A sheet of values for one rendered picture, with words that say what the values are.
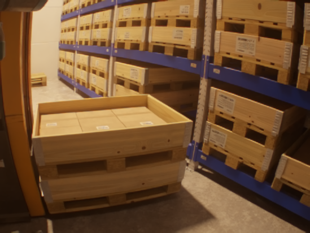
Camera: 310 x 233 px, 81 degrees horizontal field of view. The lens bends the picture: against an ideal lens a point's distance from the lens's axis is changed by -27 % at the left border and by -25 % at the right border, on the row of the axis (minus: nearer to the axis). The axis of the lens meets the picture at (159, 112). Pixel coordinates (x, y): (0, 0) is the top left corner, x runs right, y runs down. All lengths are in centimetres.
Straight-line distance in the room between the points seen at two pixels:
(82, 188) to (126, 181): 36
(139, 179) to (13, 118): 106
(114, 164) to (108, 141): 19
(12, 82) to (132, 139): 94
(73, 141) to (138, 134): 47
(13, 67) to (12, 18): 30
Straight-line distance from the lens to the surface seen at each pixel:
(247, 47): 200
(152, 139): 170
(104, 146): 159
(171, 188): 205
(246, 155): 212
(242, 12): 207
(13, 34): 144
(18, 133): 156
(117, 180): 175
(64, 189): 172
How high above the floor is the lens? 139
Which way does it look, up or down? 19 degrees down
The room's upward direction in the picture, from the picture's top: 5 degrees clockwise
